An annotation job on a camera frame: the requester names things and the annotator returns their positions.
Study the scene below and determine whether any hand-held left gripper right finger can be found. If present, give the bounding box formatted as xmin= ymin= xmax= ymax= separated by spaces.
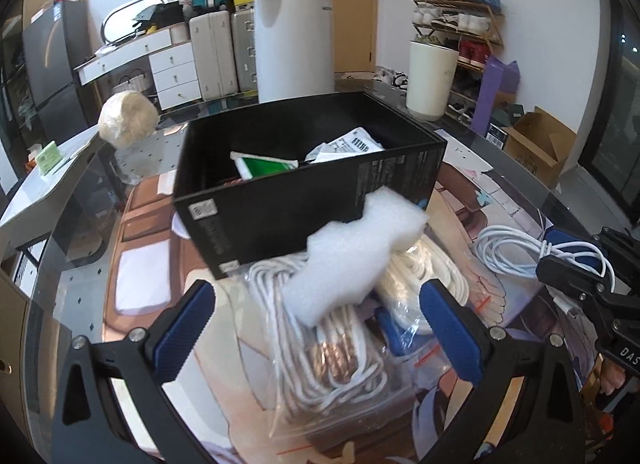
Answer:
xmin=420 ymin=280 xmax=587 ymax=464

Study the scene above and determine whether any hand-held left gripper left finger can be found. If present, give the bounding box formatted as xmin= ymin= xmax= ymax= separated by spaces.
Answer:
xmin=51 ymin=280 xmax=217 ymax=464

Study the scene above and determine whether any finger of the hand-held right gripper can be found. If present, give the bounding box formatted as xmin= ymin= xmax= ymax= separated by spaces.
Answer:
xmin=536 ymin=256 xmax=617 ymax=303
xmin=544 ymin=228 xmax=609 ymax=273

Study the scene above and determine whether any white charging cable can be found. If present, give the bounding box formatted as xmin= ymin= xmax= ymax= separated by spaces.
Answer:
xmin=472 ymin=224 xmax=617 ymax=291

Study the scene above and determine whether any white foam piece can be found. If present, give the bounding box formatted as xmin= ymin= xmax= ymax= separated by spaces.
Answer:
xmin=284 ymin=187 xmax=429 ymax=329

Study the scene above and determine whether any thin white cable bundle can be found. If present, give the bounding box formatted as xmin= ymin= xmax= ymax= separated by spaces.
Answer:
xmin=247 ymin=251 xmax=392 ymax=421

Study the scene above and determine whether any black cardboard box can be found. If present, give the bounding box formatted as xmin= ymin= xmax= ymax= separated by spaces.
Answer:
xmin=172 ymin=90 xmax=448 ymax=281

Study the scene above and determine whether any green and white packet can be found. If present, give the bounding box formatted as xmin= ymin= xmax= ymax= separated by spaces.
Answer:
xmin=230 ymin=151 xmax=300 ymax=180

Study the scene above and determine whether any white printed pouch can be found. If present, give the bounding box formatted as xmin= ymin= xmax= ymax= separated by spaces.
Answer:
xmin=304 ymin=127 xmax=385 ymax=164

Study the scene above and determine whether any printed table mat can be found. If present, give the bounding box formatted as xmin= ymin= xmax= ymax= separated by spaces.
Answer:
xmin=90 ymin=144 xmax=626 ymax=464

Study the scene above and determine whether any open cardboard box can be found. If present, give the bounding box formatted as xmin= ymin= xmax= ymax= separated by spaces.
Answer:
xmin=502 ymin=106 xmax=579 ymax=186

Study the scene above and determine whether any purple bag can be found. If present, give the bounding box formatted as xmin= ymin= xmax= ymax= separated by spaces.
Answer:
xmin=472 ymin=54 xmax=521 ymax=136

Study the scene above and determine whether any grey side table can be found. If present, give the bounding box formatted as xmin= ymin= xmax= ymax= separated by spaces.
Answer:
xmin=0 ymin=123 xmax=117 ymax=266

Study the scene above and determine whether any green box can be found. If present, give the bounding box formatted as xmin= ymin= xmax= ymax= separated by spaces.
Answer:
xmin=34 ymin=142 xmax=64 ymax=176

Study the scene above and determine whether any cream yarn ball in bag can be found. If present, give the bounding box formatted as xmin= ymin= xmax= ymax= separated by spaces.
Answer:
xmin=97 ymin=91 xmax=160 ymax=149

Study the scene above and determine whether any white round bin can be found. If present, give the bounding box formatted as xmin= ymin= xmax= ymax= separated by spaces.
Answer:
xmin=405 ymin=39 xmax=459 ymax=121

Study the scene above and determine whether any shoe rack with shoes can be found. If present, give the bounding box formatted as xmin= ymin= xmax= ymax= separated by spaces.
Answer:
xmin=409 ymin=0 xmax=506 ymax=121

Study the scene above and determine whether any white dresser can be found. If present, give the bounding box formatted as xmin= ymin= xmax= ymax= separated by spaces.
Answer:
xmin=74 ymin=26 xmax=204 ymax=111

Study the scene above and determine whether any white suitcase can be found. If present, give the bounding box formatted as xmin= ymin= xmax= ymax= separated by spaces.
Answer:
xmin=188 ymin=11 xmax=239 ymax=100

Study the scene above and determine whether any silver suitcase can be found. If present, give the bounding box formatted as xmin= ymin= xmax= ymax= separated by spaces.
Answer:
xmin=230 ymin=9 xmax=261 ymax=93

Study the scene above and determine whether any grey refrigerator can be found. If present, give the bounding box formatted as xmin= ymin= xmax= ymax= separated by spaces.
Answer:
xmin=22 ymin=0 xmax=94 ymax=133

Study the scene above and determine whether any white cylindrical appliance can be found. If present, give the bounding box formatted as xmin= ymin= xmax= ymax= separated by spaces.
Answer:
xmin=253 ymin=0 xmax=335 ymax=104

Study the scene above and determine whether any black bag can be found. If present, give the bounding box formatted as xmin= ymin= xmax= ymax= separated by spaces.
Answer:
xmin=132 ymin=0 xmax=186 ymax=29

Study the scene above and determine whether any oval mirror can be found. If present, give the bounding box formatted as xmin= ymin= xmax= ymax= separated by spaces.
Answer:
xmin=101 ymin=0 xmax=169 ymax=45

